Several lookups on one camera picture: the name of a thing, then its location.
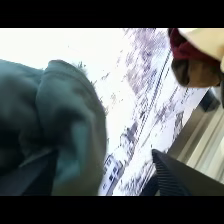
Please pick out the brown garment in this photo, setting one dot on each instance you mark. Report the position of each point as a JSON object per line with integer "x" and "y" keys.
{"x": 196, "y": 74}

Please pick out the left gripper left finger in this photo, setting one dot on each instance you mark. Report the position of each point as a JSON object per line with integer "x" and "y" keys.
{"x": 36, "y": 176}

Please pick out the red garment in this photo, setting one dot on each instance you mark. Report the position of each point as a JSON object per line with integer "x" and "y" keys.
{"x": 185, "y": 50}

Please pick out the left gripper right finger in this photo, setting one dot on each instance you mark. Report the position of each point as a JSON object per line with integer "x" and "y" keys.
{"x": 180, "y": 180}

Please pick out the cream garment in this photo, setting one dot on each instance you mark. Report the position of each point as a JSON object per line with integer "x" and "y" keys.
{"x": 206, "y": 40}

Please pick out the dark green shirt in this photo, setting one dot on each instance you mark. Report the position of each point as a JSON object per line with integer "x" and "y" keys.
{"x": 66, "y": 110}

